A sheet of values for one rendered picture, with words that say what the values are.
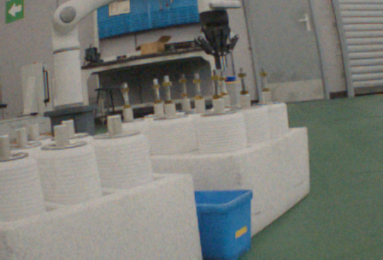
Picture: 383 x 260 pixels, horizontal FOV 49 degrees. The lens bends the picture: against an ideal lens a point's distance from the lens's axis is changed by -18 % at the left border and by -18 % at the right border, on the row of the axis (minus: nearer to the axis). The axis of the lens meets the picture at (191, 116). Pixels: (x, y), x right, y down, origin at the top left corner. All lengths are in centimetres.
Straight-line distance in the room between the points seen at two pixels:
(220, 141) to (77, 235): 47
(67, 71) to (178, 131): 51
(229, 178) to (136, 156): 26
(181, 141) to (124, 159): 34
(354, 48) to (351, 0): 71
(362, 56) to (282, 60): 121
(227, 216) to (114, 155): 22
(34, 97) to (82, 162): 417
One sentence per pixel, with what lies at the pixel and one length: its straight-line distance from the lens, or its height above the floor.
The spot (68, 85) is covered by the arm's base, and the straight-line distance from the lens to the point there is 142.
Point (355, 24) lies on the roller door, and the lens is 646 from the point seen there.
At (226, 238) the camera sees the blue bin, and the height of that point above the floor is 5.
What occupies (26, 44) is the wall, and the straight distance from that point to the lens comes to 717.
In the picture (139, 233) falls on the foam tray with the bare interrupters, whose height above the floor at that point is 12.
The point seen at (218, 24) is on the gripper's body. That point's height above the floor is 47.
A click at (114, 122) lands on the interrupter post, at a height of 27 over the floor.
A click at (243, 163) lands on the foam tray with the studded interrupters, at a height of 16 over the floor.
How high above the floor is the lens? 31
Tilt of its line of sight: 3 degrees down
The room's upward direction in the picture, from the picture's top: 7 degrees counter-clockwise
